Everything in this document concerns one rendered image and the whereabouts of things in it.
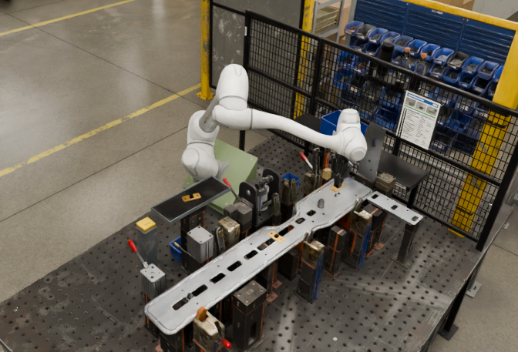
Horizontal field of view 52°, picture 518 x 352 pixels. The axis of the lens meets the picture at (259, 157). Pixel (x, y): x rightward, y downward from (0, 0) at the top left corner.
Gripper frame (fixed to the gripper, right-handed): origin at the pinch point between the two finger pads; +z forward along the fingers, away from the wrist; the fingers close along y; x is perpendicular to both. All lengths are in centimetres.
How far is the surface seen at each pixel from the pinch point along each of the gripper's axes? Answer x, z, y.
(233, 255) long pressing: -70, 10, -5
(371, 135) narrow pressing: 26.5, -16.5, -1.0
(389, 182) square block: 24.7, 4.2, 16.3
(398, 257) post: 13, 37, 37
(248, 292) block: -82, 6, 16
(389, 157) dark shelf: 50, 7, 1
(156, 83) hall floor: 127, 111, -329
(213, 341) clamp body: -109, 7, 24
